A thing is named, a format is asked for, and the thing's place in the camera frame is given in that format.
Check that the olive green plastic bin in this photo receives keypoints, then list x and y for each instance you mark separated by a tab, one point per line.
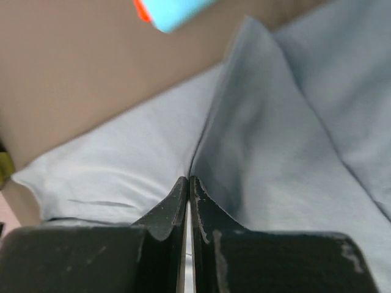
6	166

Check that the folded cyan t-shirt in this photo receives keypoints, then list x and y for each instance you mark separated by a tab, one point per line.
170	14

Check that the folded orange t-shirt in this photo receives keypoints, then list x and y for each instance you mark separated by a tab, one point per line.
141	11

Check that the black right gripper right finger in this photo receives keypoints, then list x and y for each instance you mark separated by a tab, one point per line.
231	258

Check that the grey-blue t-shirt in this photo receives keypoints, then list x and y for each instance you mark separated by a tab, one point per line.
291	132

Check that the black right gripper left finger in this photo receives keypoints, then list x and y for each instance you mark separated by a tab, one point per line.
146	256

